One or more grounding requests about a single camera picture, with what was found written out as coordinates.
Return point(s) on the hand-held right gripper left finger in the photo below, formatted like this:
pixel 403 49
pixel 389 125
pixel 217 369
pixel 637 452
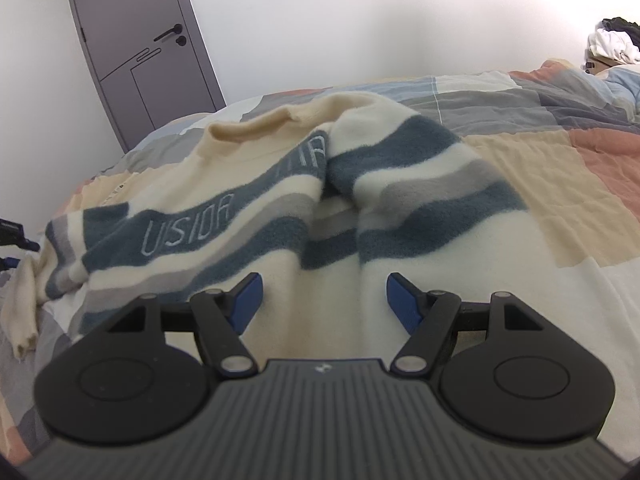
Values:
pixel 247 302

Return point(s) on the grey door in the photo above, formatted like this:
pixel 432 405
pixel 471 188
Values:
pixel 135 15

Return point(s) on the patchwork quilt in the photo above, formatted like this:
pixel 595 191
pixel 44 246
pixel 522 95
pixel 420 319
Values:
pixel 560 160

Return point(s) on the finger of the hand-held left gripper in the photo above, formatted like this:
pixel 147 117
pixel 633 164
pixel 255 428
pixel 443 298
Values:
pixel 10 262
pixel 15 235

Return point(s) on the white and navy sock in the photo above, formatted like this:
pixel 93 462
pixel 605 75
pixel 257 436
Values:
pixel 430 240

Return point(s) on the brown cardboard box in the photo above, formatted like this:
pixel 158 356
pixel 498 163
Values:
pixel 605 64

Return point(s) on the white cloth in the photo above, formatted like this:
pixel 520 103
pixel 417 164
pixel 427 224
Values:
pixel 607 45

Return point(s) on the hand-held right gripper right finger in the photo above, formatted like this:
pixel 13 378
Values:
pixel 402 305

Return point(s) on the black cloth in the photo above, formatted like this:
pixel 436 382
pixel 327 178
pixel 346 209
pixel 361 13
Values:
pixel 625 27

